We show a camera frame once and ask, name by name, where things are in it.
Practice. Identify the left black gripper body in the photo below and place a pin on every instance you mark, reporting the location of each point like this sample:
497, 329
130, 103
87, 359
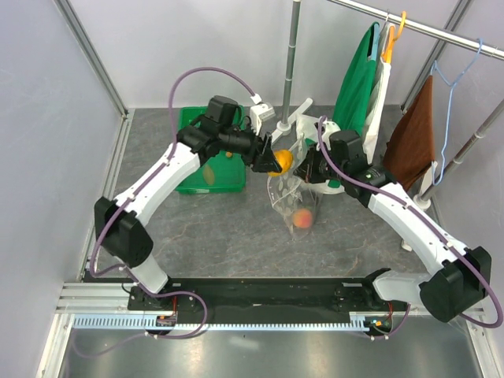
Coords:
254, 153

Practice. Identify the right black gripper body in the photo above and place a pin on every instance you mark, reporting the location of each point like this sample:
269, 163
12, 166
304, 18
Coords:
319, 169

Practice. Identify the orange yellow fruit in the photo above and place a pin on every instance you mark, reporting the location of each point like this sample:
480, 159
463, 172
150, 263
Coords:
285, 159

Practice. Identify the clear dotted zip bag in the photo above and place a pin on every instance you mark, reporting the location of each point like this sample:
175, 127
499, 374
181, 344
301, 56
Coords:
287, 193

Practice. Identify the red peach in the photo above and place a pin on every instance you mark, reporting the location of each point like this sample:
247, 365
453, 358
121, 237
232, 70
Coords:
302, 218

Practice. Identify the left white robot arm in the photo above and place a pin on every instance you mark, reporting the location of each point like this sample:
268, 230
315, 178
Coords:
120, 224

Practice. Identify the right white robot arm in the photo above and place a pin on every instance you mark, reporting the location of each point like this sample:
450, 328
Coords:
456, 278

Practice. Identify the green plastic tray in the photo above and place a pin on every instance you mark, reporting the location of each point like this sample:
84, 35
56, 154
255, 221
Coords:
230, 176

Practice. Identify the dried green leaf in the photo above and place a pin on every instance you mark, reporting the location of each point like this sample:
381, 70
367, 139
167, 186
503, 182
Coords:
208, 175

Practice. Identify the white hanging garment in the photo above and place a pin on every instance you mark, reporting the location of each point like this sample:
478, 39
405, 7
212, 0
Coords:
376, 104

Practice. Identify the brown hanging towel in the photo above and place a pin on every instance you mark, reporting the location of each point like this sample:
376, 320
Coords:
411, 148

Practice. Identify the green hanging garment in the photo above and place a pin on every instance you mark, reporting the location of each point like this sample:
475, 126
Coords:
352, 103

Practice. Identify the orange clothes hanger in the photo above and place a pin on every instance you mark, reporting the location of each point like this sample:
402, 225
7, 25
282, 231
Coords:
392, 36

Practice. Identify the metal clothes rack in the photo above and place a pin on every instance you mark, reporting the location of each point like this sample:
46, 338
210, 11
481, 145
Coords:
294, 120

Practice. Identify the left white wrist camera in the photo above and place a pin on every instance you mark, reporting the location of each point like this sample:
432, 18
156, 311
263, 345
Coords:
259, 114

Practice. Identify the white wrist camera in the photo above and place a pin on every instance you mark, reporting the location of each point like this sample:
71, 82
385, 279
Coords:
259, 114
328, 127

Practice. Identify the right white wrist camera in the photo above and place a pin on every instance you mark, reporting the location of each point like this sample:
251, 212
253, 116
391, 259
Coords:
328, 127

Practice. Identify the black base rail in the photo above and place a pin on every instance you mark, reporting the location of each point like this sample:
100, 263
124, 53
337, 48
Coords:
254, 301

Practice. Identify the blue wire hanger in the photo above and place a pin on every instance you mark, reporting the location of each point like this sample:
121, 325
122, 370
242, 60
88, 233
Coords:
437, 177

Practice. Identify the aluminium frame post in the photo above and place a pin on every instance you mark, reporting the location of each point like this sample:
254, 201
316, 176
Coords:
78, 30

